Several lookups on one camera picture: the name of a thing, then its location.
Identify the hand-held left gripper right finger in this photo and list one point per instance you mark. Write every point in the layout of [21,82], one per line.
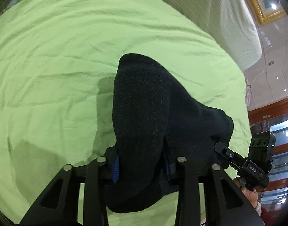
[169,169]

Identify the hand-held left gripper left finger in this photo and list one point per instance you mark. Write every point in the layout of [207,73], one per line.
[115,169]

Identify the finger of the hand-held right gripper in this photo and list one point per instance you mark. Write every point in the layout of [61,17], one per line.
[228,154]

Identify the dark navy pants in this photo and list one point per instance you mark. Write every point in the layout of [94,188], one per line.
[139,113]

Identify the person's right forearm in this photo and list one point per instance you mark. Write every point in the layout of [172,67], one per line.
[267,216]

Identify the person's right hand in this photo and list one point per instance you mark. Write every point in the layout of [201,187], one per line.
[249,196]

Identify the wooden glass display cabinet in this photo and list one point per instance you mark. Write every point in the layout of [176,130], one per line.
[275,106]

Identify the pale floral cloth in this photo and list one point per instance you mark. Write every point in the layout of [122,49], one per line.
[248,91]

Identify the light green bed sheet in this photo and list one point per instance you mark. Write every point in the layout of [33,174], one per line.
[52,63]

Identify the gold framed floral picture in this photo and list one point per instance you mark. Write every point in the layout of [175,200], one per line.
[263,7]

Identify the wall socket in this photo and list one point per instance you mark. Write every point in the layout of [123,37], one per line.
[271,63]

